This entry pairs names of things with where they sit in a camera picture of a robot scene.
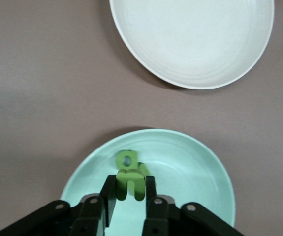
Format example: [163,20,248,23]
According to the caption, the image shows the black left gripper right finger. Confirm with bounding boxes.
[142,175,244,236]

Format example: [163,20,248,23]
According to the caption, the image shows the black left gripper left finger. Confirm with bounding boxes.
[0,174,118,236]

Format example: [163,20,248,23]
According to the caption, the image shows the green foam letter u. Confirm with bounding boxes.
[116,168,146,202]

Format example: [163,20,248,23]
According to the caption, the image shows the green plate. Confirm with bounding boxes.
[59,128,236,236]

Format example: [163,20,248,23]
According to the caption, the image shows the brown table cover mat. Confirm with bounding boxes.
[0,0,283,236]

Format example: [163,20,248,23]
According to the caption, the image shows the beige plate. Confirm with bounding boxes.
[109,0,275,90]

